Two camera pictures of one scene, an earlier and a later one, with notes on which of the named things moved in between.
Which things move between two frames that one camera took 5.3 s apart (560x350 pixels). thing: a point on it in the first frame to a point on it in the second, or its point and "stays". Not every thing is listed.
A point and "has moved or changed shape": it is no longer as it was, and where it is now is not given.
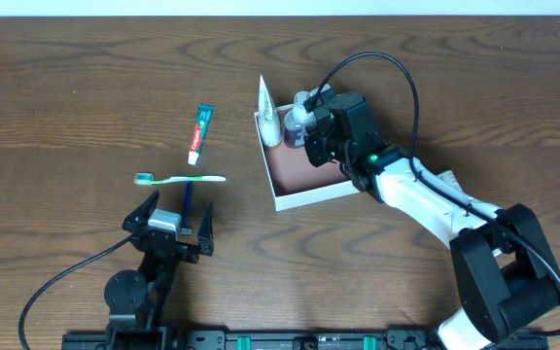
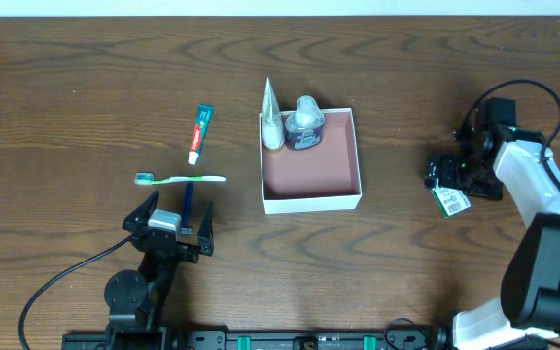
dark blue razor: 188,203 stays
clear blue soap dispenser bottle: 299,119 has moved or changed shape
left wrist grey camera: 165,220 stays
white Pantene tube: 268,116 has moved or changed shape
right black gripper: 316,147 to 441,171
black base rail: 144,337 stays
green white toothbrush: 149,179 stays
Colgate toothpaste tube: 204,115 stays
